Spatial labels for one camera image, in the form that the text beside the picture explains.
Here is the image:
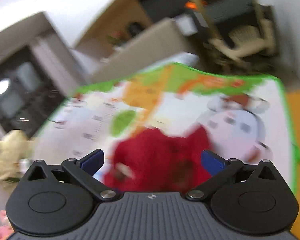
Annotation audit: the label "red fleece hooded baby jacket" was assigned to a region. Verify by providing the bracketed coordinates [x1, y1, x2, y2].
[104, 125, 211, 193]

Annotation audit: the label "cartoon animal play mat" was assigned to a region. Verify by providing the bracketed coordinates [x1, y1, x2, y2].
[32, 63, 300, 191]

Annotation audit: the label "yellow fabric storage bag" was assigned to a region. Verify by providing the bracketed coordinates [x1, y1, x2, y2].
[0, 129, 34, 190]

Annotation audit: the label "grey window curtain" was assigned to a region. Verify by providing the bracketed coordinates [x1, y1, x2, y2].
[29, 31, 88, 96]

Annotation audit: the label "beige mesh office chair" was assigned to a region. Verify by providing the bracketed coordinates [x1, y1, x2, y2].
[190, 0, 276, 66]

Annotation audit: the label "potted plant red leaves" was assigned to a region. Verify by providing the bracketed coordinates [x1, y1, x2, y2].
[107, 31, 126, 46]

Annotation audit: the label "black electric kettle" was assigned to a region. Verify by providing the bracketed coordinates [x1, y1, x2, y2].
[127, 22, 144, 37]

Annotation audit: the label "orange object on desk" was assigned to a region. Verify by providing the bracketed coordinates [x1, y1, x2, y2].
[185, 1, 207, 10]

